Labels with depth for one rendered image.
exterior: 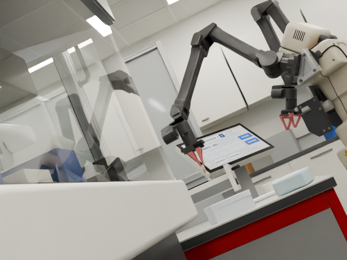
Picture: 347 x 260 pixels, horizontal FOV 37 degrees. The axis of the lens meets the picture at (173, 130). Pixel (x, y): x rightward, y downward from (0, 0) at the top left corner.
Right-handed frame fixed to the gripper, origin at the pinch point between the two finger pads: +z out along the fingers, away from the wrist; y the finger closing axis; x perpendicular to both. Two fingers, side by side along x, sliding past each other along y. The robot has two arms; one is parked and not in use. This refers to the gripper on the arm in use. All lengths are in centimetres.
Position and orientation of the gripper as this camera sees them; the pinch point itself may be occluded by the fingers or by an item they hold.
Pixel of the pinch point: (201, 164)
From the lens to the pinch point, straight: 220.2
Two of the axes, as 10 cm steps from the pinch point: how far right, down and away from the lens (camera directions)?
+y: 8.8, -4.6, -1.4
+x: 2.1, 1.0, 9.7
